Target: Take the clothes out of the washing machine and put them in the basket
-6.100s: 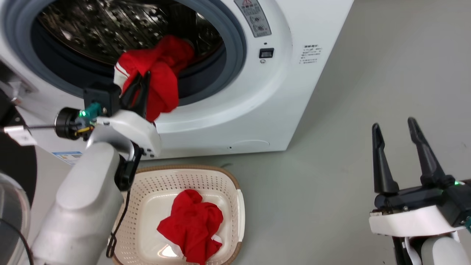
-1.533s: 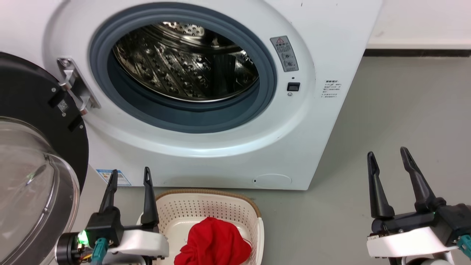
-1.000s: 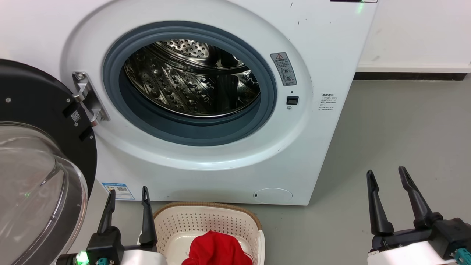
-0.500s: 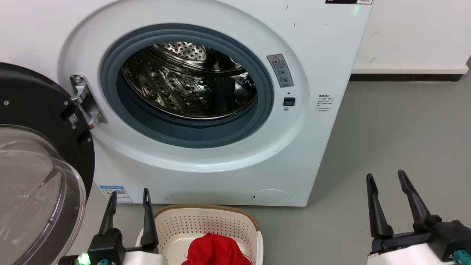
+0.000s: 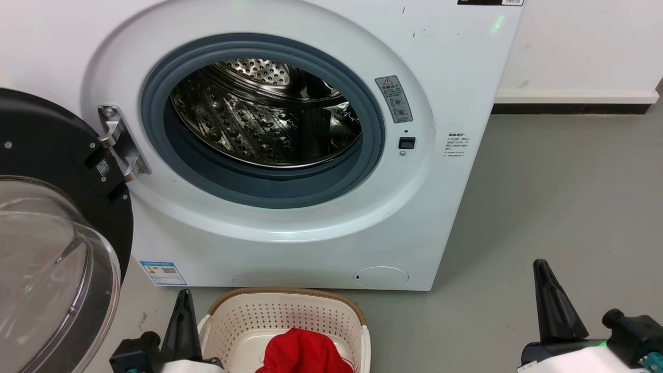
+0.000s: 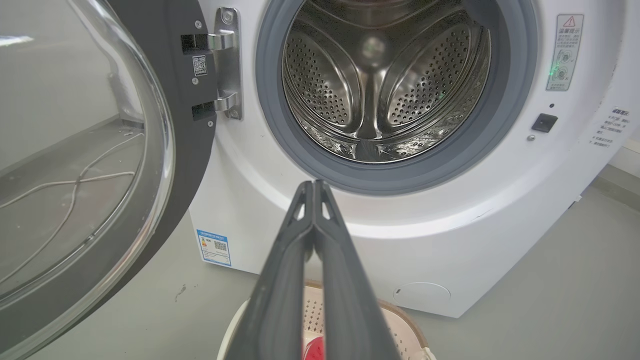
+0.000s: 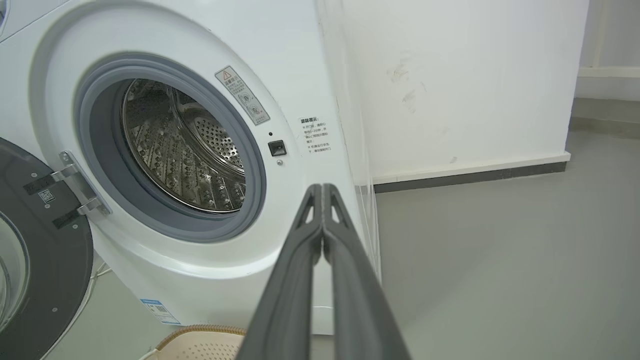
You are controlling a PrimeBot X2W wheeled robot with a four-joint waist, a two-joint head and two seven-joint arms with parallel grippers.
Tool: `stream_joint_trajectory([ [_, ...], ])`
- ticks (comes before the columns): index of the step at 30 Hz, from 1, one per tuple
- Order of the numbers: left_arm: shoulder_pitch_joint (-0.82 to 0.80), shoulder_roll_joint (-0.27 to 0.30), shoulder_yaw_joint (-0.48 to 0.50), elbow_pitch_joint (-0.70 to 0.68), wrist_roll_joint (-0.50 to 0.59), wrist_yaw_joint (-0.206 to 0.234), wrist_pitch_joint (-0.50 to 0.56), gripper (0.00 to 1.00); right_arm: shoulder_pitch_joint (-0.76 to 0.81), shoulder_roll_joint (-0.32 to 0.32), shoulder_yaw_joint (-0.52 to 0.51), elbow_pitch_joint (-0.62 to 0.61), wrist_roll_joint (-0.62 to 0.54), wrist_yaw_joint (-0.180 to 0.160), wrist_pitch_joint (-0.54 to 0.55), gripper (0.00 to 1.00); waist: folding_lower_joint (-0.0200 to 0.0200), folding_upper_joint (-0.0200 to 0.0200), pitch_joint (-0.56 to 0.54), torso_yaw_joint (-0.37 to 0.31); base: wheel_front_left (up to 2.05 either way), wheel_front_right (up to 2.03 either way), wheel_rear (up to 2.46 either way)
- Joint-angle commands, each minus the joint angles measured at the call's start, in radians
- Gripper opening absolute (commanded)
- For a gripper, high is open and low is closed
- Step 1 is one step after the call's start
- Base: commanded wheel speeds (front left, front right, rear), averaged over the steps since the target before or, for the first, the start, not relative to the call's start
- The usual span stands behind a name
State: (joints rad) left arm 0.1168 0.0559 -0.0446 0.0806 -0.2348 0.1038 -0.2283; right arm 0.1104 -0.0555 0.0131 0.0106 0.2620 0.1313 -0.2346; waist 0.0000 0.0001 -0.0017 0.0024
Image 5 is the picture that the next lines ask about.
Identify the blue energy label sticker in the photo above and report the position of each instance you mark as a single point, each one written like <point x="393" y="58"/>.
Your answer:
<point x="163" y="273"/>

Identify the QR code sticker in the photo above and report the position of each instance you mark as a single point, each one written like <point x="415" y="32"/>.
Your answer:
<point x="103" y="167"/>

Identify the small printed text label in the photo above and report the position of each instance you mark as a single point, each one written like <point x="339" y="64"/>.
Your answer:
<point x="457" y="145"/>

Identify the silver metal door hinge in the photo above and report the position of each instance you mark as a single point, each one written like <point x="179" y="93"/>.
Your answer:
<point x="121" y="145"/>

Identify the white and black baseboard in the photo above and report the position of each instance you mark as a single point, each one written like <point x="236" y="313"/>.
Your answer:
<point x="575" y="98"/>

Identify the black door latch socket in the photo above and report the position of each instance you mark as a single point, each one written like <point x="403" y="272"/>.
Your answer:
<point x="407" y="143"/>

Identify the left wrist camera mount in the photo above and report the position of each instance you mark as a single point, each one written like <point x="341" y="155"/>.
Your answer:
<point x="134" y="352"/>

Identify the cream perforated laundry basket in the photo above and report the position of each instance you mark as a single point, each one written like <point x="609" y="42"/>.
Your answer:
<point x="290" y="313"/>

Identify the white front-load washing machine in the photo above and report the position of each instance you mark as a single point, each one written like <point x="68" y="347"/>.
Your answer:
<point x="440" y="217"/>

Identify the stainless steel washing machine drum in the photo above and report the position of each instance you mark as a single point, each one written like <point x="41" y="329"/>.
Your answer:
<point x="259" y="129"/>

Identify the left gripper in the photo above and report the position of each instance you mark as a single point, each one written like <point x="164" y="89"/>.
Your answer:
<point x="189" y="367"/>

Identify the grey rubber door gasket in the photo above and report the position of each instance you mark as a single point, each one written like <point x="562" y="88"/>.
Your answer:
<point x="259" y="190"/>

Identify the black washer door with glass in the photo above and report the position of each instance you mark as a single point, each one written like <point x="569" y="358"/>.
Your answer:
<point x="46" y="140"/>

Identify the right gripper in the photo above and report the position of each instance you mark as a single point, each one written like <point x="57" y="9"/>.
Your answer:
<point x="570" y="360"/>

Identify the grey warning label sticker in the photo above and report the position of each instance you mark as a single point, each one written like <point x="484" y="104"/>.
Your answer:
<point x="394" y="99"/>

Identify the red garment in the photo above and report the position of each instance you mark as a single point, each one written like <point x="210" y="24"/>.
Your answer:
<point x="300" y="352"/>

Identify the round drain filter cover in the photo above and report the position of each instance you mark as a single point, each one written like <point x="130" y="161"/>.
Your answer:
<point x="381" y="277"/>

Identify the black control panel strip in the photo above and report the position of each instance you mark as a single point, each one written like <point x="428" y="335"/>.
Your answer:
<point x="489" y="2"/>

